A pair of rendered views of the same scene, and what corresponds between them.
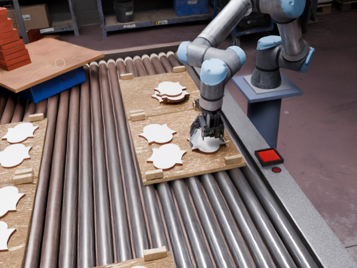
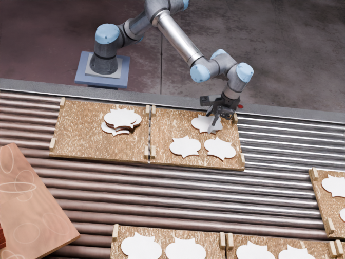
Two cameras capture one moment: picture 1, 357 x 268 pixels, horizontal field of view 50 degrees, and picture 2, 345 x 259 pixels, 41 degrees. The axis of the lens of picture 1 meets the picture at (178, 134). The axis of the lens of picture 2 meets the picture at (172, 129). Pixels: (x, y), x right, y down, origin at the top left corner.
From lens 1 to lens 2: 207 cm
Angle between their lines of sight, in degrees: 67
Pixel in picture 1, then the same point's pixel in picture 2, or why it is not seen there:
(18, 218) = (274, 245)
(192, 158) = (223, 137)
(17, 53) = not seen: outside the picture
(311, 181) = not seen: hidden behind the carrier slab
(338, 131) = (27, 75)
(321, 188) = not seen: hidden behind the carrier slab
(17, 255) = (309, 243)
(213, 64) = (246, 67)
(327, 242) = (301, 112)
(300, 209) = (276, 111)
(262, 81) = (114, 66)
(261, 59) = (111, 50)
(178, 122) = (169, 131)
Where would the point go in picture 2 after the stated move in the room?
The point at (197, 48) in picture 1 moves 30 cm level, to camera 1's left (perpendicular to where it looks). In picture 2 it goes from (212, 65) to (204, 111)
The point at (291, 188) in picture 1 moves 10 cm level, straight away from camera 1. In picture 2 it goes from (259, 107) to (241, 99)
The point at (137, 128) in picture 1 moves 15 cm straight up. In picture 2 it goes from (168, 158) to (172, 133)
